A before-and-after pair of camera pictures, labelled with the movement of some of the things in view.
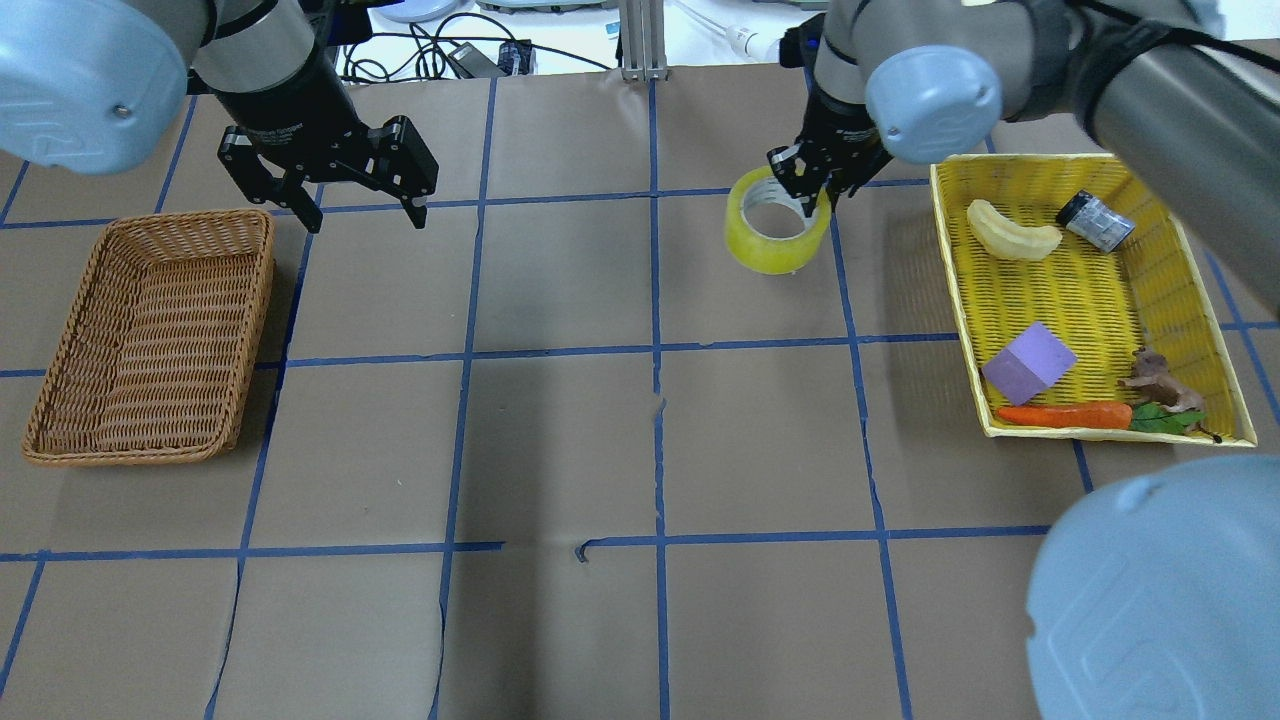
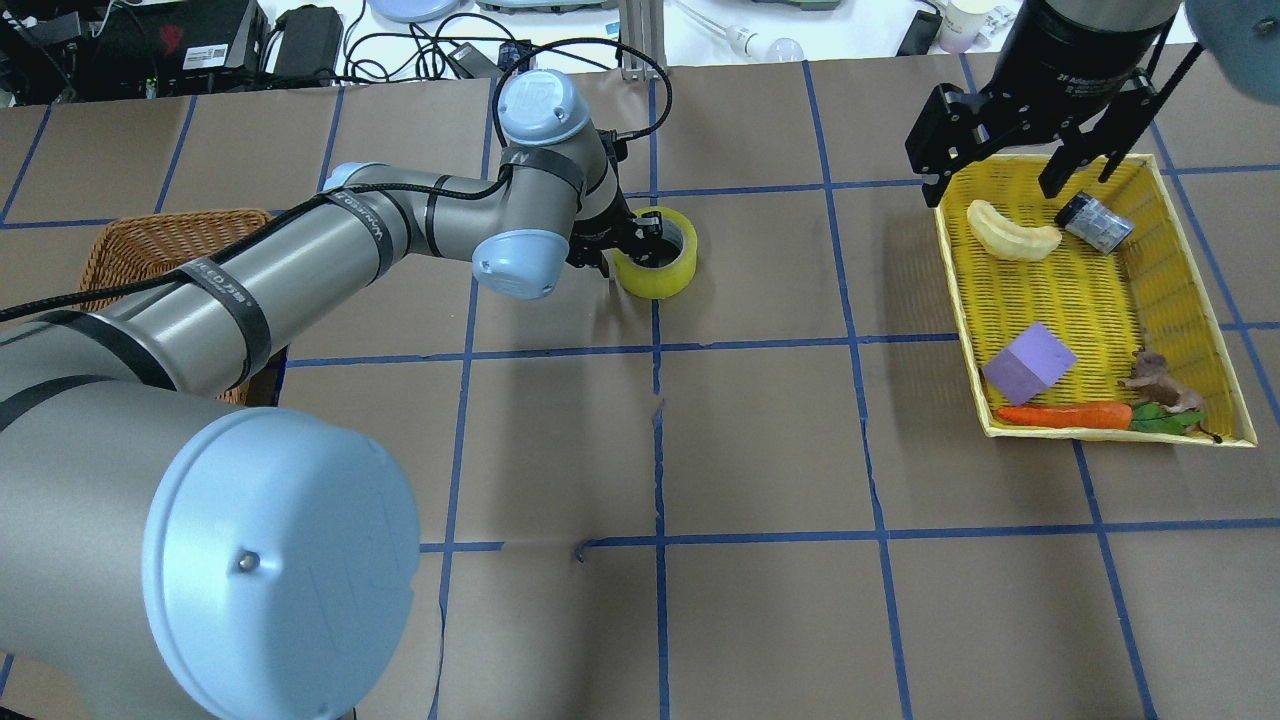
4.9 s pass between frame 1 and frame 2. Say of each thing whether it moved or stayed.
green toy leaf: stayed
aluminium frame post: stayed
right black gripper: moved
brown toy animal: stayed
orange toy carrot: stayed
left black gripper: moved
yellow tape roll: moved
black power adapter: stayed
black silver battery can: stayed
